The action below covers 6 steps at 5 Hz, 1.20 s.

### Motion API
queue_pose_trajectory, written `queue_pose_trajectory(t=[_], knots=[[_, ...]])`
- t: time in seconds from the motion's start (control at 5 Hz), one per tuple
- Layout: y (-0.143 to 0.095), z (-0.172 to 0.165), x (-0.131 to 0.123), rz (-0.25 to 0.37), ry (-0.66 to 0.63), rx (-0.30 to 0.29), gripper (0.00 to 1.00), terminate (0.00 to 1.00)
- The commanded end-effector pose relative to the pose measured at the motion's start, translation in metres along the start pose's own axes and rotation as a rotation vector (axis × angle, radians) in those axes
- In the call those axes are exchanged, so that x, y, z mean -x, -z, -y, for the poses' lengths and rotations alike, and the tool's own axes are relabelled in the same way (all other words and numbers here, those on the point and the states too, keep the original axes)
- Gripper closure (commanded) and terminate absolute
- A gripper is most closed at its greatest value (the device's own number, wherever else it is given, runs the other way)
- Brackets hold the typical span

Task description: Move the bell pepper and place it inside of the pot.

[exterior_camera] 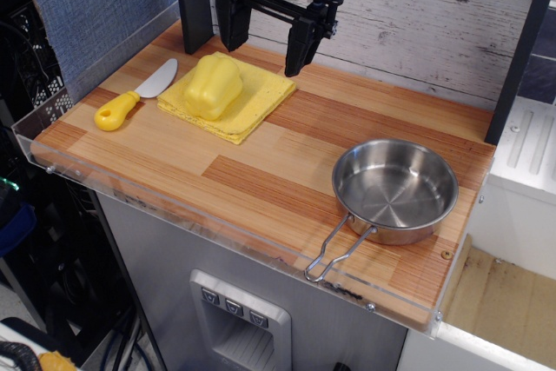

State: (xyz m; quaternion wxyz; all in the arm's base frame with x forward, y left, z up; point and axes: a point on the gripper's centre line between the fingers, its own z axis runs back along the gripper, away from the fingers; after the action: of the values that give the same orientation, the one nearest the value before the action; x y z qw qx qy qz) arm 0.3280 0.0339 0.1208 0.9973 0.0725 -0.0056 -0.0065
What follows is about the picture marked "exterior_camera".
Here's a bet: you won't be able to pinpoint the silver toy fridge cabinet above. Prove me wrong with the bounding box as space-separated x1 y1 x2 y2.
100 196 407 370

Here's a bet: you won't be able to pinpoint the yellow plastic bell pepper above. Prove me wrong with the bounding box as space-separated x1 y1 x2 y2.
183 54 243 121

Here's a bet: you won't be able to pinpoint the clear acrylic table guard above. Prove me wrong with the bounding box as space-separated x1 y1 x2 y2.
11 0 443 341

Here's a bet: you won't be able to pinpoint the folded yellow cloth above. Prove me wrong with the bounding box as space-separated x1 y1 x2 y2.
157 52 296 144

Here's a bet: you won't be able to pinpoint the yellow handled toy knife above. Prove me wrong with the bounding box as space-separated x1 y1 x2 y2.
94 58 178 131

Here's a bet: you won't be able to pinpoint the white toy sink unit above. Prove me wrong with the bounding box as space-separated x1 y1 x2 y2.
399 97 555 370

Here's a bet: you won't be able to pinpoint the silver pan with wire handle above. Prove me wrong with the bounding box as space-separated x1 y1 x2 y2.
304 139 459 282

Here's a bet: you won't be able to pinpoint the black vertical post right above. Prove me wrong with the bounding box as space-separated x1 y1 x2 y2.
484 0 551 145

